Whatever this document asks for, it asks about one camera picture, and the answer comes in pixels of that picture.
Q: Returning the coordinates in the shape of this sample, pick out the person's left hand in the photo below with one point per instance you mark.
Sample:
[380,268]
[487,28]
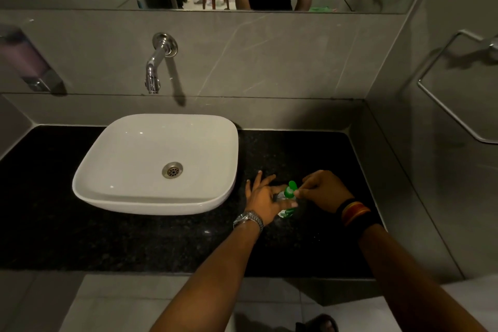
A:
[262,201]

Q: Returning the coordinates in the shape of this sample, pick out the person's right hand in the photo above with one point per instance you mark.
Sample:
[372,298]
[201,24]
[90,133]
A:
[326,191]

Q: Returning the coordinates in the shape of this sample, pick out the person's left thumb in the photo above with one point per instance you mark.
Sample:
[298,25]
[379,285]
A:
[290,207]

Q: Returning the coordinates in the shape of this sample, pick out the person's right thumb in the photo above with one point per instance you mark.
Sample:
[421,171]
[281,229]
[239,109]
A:
[304,193]

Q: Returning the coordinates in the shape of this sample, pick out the person's left little finger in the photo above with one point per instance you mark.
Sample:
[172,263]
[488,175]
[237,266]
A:
[248,187]

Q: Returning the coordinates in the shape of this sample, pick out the person's left middle finger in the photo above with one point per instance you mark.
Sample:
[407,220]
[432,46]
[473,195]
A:
[269,180]

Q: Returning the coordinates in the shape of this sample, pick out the clear bottle with green cap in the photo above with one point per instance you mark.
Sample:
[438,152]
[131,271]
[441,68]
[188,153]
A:
[290,189]

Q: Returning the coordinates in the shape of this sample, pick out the person's left forearm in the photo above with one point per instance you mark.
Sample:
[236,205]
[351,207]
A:
[212,281]

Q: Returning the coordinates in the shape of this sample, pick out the person's right forearm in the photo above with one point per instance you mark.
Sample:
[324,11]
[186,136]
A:
[408,285]

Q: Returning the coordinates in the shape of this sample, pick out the silver metal wristwatch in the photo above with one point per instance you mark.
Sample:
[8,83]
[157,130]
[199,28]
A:
[249,220]

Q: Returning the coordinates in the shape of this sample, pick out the black and orange wristbands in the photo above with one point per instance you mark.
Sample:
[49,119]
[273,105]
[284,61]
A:
[356,214]

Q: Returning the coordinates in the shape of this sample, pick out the metal sink drain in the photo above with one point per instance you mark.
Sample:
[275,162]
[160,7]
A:
[172,170]

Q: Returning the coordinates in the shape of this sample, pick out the white ceramic sink basin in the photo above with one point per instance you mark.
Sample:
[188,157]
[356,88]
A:
[148,149]

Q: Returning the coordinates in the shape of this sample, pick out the chrome wall faucet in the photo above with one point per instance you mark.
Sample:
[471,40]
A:
[155,63]

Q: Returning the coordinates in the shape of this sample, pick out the wall soap dispenser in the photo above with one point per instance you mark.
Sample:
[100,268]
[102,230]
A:
[27,63]

